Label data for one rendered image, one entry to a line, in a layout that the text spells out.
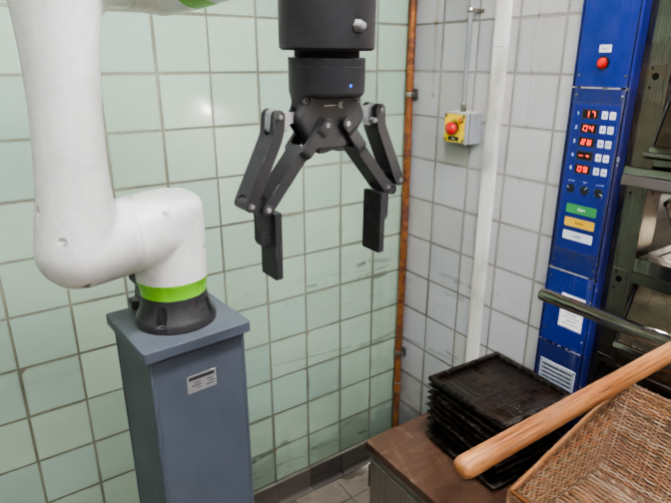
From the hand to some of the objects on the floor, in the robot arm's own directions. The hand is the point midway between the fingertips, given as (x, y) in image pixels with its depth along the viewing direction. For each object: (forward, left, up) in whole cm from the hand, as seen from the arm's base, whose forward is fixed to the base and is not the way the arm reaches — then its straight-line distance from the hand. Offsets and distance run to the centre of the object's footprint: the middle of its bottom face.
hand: (326, 251), depth 60 cm
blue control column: (-20, +205, -147) cm, 253 cm away
